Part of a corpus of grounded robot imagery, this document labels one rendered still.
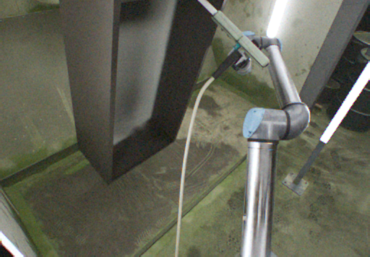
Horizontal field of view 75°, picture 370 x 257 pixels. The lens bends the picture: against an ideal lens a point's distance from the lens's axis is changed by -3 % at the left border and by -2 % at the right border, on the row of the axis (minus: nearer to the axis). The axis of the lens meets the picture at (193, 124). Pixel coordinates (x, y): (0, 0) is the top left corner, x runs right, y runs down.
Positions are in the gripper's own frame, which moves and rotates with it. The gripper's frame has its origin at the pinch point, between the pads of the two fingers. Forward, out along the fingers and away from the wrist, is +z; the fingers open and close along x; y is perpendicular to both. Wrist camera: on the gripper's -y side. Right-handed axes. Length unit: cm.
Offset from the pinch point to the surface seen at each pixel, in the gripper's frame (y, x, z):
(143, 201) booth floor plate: 126, -22, -68
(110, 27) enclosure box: 27, 25, 37
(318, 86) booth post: -49, -43, -180
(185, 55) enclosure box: 22.4, 27.9, -34.3
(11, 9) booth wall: 97, 152, -34
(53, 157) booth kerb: 165, 56, -59
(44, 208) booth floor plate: 177, 21, -35
